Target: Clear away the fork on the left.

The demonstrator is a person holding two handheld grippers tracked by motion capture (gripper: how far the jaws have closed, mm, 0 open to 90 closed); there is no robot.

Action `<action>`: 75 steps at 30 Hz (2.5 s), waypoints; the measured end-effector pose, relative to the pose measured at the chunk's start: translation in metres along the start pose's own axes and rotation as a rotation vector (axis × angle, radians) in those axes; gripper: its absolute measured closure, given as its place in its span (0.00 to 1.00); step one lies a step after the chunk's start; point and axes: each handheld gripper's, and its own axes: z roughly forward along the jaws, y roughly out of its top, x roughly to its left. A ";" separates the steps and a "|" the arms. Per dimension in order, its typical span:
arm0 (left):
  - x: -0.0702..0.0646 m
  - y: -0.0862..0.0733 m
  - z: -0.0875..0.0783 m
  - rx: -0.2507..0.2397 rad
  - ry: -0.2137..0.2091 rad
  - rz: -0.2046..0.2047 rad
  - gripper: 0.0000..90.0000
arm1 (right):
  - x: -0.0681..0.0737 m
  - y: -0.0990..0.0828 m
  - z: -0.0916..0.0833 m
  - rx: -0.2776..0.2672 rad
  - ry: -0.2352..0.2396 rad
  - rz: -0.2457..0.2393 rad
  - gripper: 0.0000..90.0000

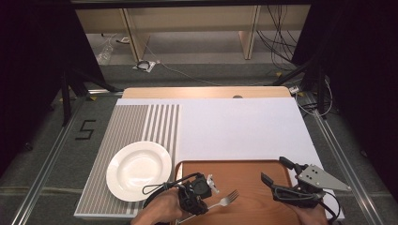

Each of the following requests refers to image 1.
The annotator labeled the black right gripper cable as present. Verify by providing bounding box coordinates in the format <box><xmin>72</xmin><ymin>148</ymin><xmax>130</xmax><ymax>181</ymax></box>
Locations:
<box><xmin>318</xmin><ymin>189</ymin><xmax>343</xmax><ymax>225</ymax></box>

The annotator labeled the thin white floor cable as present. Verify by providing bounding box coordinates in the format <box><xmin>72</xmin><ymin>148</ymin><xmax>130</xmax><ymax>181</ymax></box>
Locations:
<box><xmin>142</xmin><ymin>43</ymin><xmax>276</xmax><ymax>88</ymax></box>

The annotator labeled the grey striped placemat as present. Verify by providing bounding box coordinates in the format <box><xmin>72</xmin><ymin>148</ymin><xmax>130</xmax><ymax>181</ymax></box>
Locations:
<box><xmin>73</xmin><ymin>103</ymin><xmax>182</xmax><ymax>219</ymax></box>

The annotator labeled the bundle of black hanging cables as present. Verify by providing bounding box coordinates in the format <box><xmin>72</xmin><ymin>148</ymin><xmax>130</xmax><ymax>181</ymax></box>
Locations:
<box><xmin>255</xmin><ymin>4</ymin><xmax>299</xmax><ymax>72</ymax></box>

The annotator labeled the brown wooden tray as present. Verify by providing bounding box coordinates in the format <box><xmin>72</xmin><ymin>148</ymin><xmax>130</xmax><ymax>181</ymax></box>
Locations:
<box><xmin>173</xmin><ymin>159</ymin><xmax>302</xmax><ymax>225</ymax></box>

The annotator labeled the beige wooden desk frame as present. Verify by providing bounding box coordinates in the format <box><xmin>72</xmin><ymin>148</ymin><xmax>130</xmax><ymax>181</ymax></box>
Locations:
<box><xmin>74</xmin><ymin>4</ymin><xmax>312</xmax><ymax>63</ymax></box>

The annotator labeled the black metal stand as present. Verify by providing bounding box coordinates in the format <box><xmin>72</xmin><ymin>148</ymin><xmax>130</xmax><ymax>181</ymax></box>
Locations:
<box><xmin>271</xmin><ymin>54</ymin><xmax>329</xmax><ymax>117</ymax></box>
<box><xmin>59</xmin><ymin>67</ymin><xmax>124</xmax><ymax>127</ymax></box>

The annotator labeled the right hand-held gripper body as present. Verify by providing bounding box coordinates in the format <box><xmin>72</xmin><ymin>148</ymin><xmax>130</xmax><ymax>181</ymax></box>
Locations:
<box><xmin>271</xmin><ymin>162</ymin><xmax>352</xmax><ymax>209</ymax></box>

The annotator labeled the clear plastic bag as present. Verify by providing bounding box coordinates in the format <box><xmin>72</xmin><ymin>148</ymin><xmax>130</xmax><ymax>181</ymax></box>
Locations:
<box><xmin>96</xmin><ymin>39</ymin><xmax>115</xmax><ymax>66</ymax></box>

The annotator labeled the floor socket plate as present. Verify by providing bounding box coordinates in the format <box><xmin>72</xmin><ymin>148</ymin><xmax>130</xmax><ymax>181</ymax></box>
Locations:
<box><xmin>132</xmin><ymin>59</ymin><xmax>157</xmax><ymax>74</ymax></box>

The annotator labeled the person's right hand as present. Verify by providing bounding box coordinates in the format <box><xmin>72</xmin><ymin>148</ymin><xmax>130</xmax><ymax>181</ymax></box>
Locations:
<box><xmin>292</xmin><ymin>203</ymin><xmax>329</xmax><ymax>225</ymax></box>

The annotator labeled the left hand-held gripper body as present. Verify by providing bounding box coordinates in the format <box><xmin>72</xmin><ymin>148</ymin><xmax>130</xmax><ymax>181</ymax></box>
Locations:
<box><xmin>177</xmin><ymin>172</ymin><xmax>221</xmax><ymax>217</ymax></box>

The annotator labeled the white round plate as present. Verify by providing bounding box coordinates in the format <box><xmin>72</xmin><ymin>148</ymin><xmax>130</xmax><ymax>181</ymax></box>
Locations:
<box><xmin>105</xmin><ymin>141</ymin><xmax>174</xmax><ymax>203</ymax></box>

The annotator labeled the white looped cable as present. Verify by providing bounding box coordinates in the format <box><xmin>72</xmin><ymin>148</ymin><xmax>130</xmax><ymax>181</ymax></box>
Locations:
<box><xmin>293</xmin><ymin>77</ymin><xmax>335</xmax><ymax>118</ymax></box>

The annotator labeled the light wooden table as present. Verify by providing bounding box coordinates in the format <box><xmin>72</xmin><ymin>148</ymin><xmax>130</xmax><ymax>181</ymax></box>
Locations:
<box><xmin>121</xmin><ymin>86</ymin><xmax>293</xmax><ymax>100</ymax></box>

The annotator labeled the person's left hand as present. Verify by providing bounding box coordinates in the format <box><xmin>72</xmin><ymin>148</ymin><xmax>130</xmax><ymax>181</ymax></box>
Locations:
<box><xmin>134</xmin><ymin>187</ymin><xmax>186</xmax><ymax>225</ymax></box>

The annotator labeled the white board sheet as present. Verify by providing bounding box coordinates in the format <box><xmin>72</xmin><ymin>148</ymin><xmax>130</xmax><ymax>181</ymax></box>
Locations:
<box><xmin>115</xmin><ymin>97</ymin><xmax>345</xmax><ymax>220</ymax></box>

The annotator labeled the aluminium floor rail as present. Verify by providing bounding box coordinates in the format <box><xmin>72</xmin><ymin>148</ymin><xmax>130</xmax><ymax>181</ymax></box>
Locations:
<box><xmin>11</xmin><ymin>88</ymin><xmax>125</xmax><ymax>225</ymax></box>
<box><xmin>302</xmin><ymin>92</ymin><xmax>385</xmax><ymax>225</ymax></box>

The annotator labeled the dark curtain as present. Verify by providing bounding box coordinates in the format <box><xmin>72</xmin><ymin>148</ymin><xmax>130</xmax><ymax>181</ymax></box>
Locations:
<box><xmin>0</xmin><ymin>0</ymin><xmax>106</xmax><ymax>176</ymax></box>
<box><xmin>290</xmin><ymin>0</ymin><xmax>398</xmax><ymax>188</ymax></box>

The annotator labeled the silver fork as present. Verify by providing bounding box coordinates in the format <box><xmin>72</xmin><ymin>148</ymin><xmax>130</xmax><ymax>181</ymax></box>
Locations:
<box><xmin>174</xmin><ymin>188</ymin><xmax>240</xmax><ymax>225</ymax></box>

